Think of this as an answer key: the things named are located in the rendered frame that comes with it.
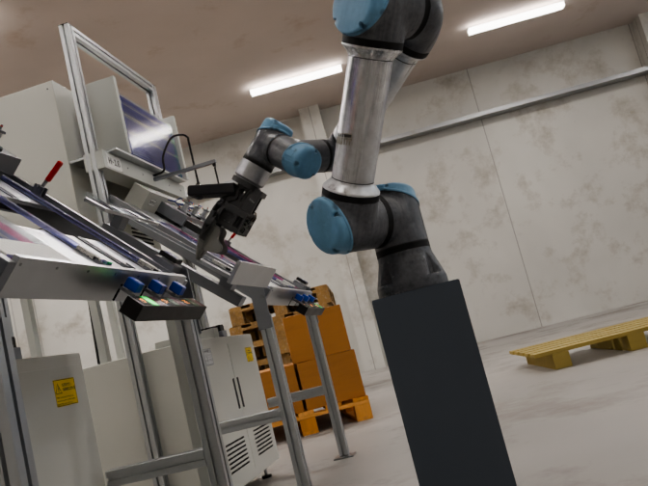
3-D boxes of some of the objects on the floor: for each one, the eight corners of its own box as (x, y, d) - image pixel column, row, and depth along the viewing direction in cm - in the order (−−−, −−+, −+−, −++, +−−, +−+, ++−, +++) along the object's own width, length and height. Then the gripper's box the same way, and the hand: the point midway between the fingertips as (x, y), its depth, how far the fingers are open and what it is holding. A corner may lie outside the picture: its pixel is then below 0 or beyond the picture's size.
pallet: (688, 324, 509) (682, 308, 511) (745, 323, 422) (739, 304, 424) (512, 366, 519) (507, 350, 521) (534, 375, 433) (528, 356, 434)
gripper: (259, 188, 157) (213, 272, 157) (271, 195, 166) (227, 274, 166) (228, 171, 159) (181, 253, 159) (240, 178, 168) (197, 256, 168)
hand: (197, 253), depth 163 cm, fingers closed
